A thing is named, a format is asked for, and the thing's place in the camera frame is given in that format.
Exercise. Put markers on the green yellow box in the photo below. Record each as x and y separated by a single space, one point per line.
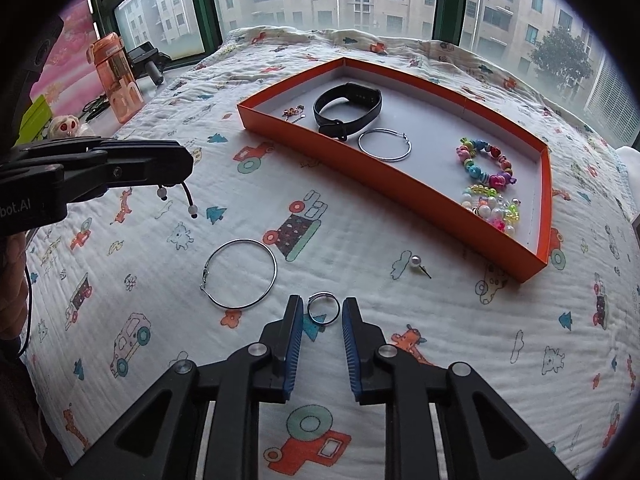
35 122

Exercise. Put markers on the orange transparent water bottle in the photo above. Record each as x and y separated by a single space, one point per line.
108 57

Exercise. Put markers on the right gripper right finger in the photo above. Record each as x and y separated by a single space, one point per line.
368 380

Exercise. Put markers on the pearl stud earring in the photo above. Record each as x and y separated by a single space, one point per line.
415 261

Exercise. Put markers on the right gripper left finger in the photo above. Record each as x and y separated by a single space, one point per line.
283 339

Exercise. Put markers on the black device on sill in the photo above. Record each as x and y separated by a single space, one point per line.
147 60

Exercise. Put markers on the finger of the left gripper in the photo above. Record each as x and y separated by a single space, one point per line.
125 164

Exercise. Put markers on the skull figurine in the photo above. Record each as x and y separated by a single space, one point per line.
67 126

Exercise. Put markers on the silver hoop earring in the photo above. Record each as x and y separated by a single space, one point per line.
385 144
239 274

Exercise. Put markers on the black fitness wristband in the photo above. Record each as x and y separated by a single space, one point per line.
346 109

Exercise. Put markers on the outdoor air conditioner unit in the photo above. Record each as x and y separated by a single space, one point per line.
610 107

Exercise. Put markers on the cartoon printed white quilt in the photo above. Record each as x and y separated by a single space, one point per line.
117 283

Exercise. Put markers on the orange shallow box tray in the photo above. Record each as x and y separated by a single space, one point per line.
431 181

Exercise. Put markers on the left hand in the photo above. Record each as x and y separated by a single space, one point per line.
14 288

